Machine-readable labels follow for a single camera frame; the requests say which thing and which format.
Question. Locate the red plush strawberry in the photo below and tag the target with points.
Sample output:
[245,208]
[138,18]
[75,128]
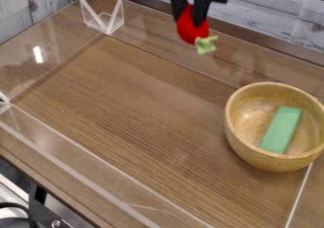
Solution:
[196,35]

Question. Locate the wooden bowl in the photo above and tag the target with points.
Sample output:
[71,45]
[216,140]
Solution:
[248,113]

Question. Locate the green rectangular block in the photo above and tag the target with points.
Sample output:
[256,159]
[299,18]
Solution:
[281,129]

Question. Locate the black table leg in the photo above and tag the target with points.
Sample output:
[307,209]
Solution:
[40,194]

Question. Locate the clear acrylic corner bracket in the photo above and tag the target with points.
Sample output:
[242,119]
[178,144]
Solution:
[105,22]

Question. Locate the clear acrylic tray wall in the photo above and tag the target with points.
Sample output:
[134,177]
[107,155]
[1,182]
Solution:
[98,189]

